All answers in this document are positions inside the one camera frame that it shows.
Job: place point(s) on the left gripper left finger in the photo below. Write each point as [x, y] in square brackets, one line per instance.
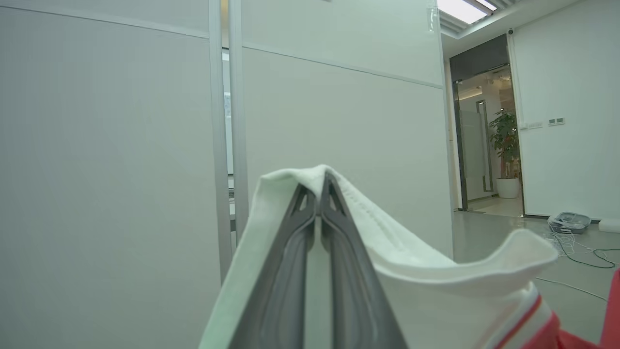
[283, 291]

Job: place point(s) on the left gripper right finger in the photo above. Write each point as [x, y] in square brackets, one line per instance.
[356, 300]

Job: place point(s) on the red shorts with white stripes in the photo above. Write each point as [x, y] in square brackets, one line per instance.
[436, 300]

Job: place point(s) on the green potted plant white pot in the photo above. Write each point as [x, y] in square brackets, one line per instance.
[506, 140]

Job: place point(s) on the white rectangular box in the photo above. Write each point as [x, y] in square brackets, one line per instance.
[609, 225]

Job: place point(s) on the ceiling light panel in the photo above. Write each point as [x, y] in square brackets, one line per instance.
[462, 9]

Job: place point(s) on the white wall plate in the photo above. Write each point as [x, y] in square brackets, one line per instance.
[533, 125]

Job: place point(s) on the glass door dark frame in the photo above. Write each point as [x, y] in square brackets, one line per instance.
[477, 58]

